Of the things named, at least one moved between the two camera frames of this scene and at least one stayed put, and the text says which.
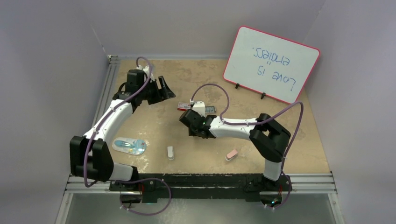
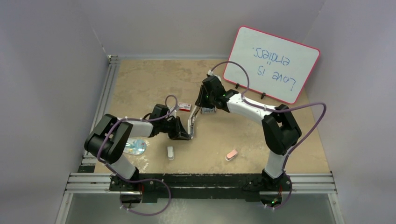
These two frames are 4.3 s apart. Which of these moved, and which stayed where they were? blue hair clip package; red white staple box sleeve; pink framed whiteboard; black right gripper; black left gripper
Moved: black right gripper; black left gripper
Stayed: red white staple box sleeve; blue hair clip package; pink framed whiteboard
